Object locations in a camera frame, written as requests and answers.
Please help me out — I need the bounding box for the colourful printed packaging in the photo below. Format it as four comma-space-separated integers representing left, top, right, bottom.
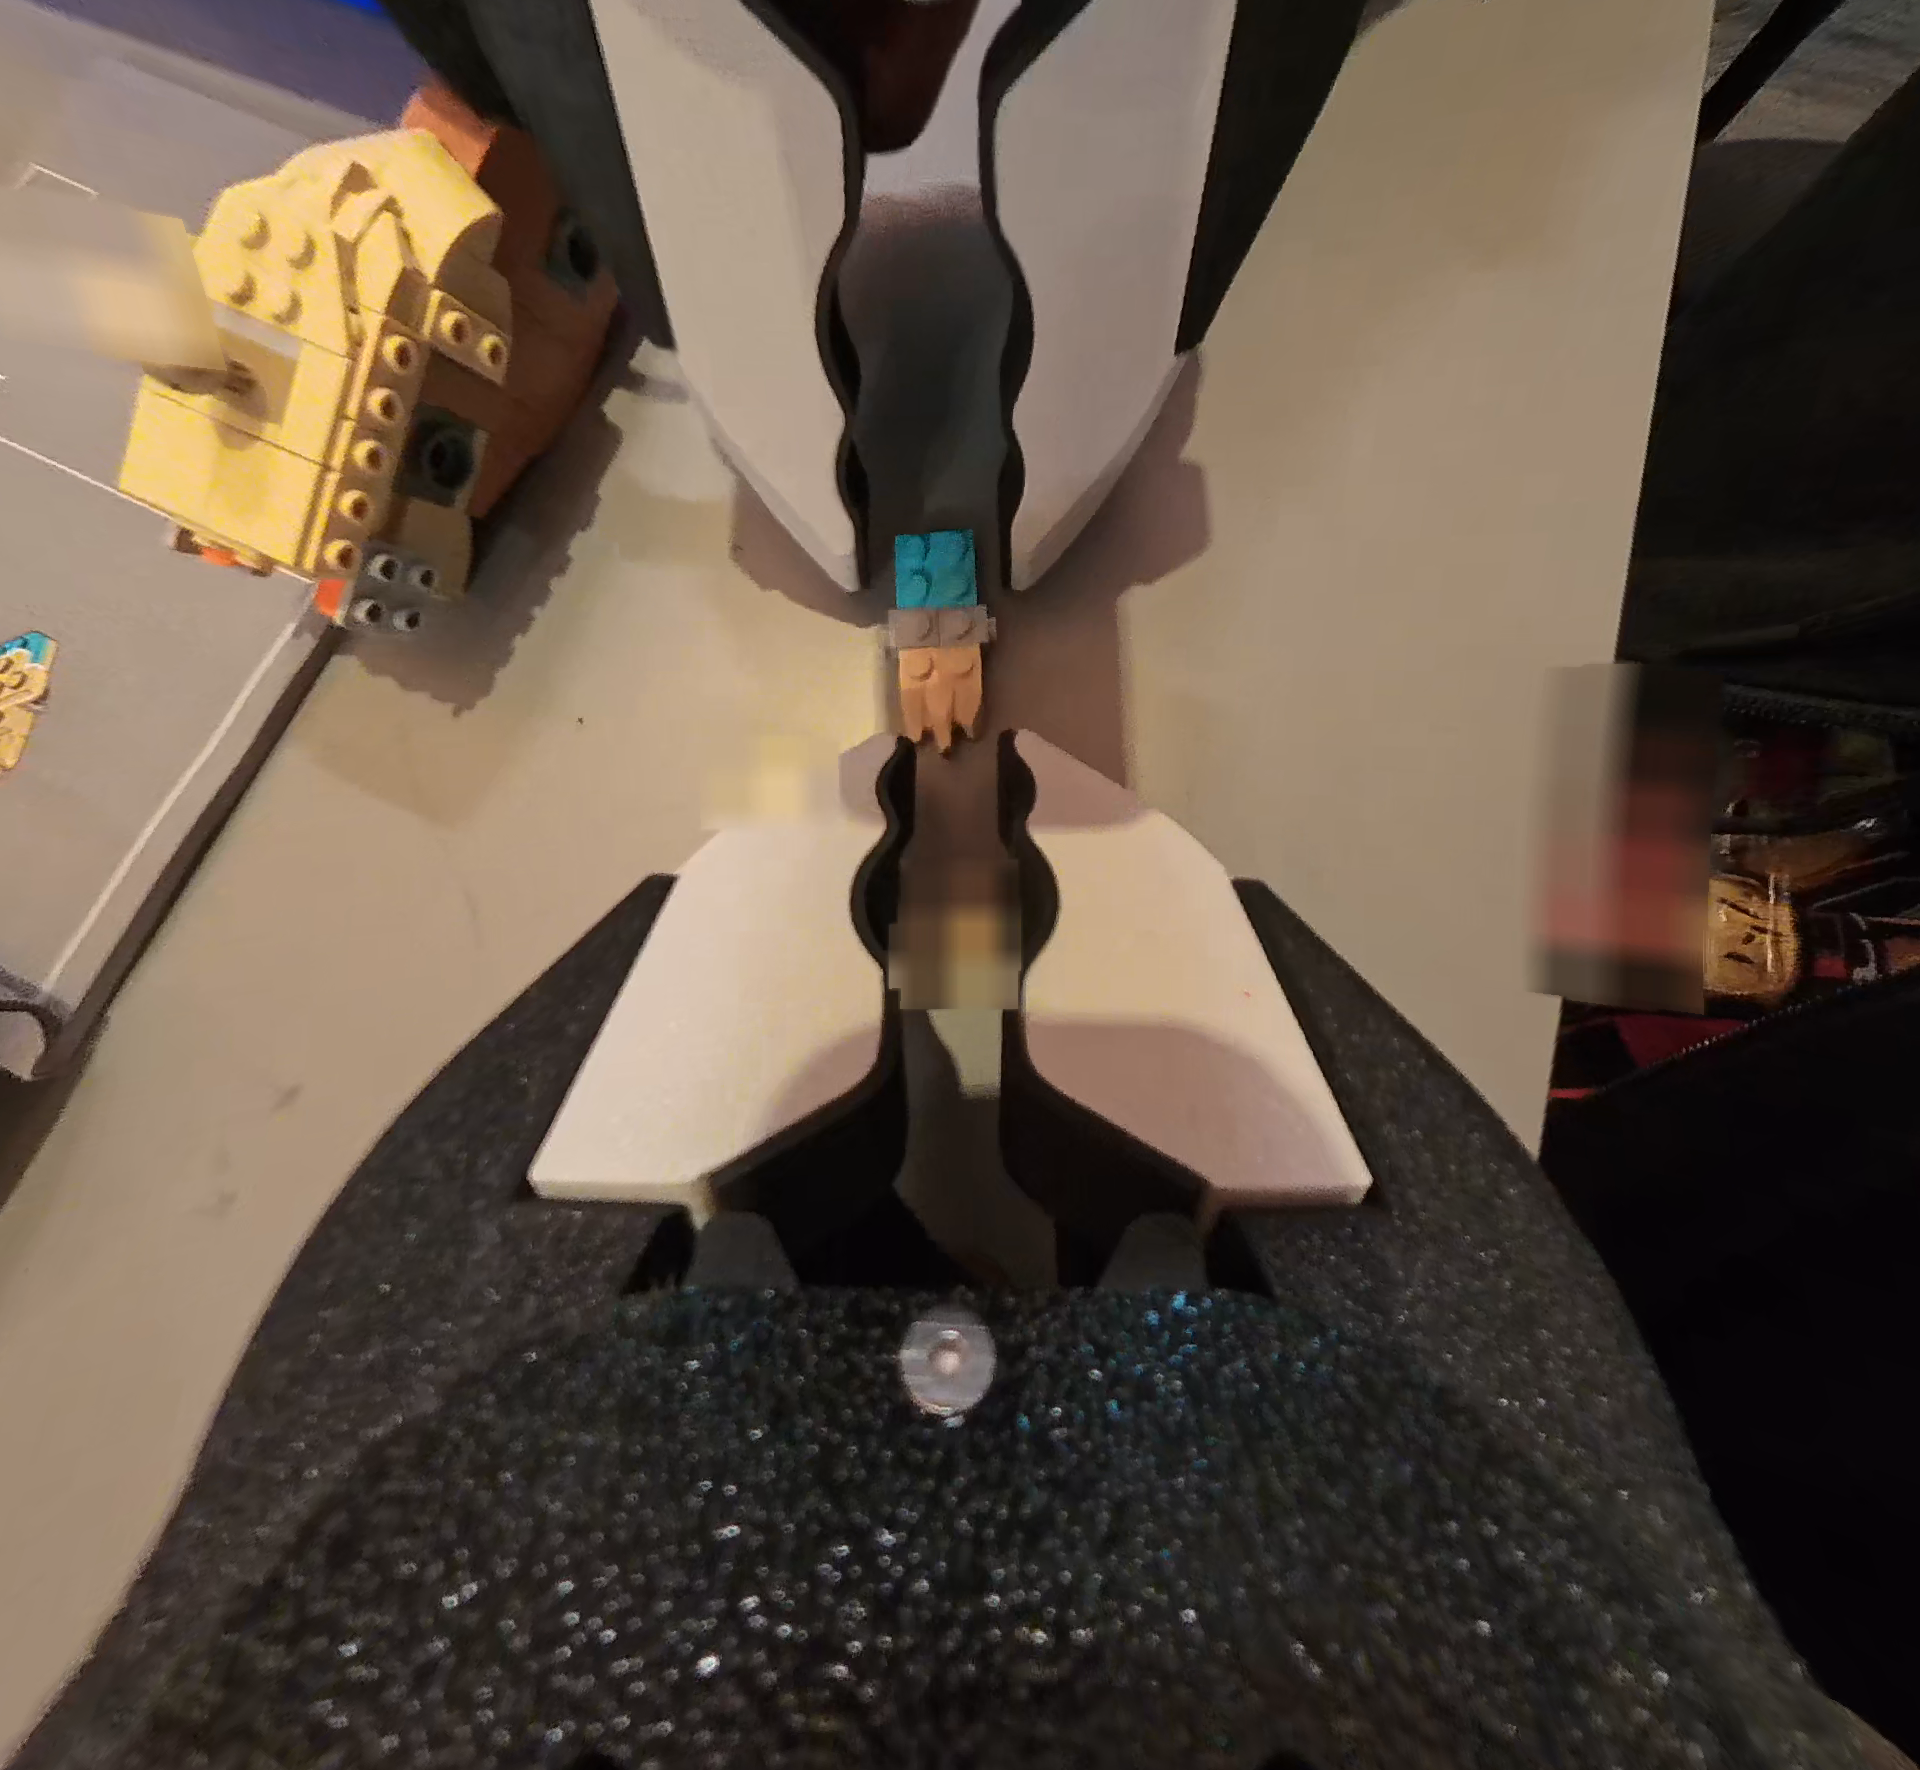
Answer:
1702, 688, 1920, 1006

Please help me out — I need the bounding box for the tan claw toy plate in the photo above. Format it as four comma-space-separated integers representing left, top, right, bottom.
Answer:
895, 641, 992, 757

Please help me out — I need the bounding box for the light grey desk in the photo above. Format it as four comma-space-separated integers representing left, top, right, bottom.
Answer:
0, 0, 1745, 1758

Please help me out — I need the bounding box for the black bag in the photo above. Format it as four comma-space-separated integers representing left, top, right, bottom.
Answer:
1545, 76, 1920, 1770

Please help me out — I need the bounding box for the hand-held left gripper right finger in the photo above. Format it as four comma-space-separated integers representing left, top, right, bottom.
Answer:
992, 728, 1376, 1220

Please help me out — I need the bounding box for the grey building instruction booklet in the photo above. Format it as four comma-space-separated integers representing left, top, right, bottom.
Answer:
0, 0, 354, 1088

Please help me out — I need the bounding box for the teal toy brick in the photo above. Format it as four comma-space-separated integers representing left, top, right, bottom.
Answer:
893, 528, 981, 614

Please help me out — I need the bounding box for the tan and brown brick model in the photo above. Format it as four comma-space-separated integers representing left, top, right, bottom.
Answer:
121, 76, 624, 638

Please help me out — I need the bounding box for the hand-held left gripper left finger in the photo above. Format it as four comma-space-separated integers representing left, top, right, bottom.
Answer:
526, 733, 919, 1223

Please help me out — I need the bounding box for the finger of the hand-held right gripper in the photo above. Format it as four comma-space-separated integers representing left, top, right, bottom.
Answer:
577, 0, 887, 598
974, 0, 1249, 594

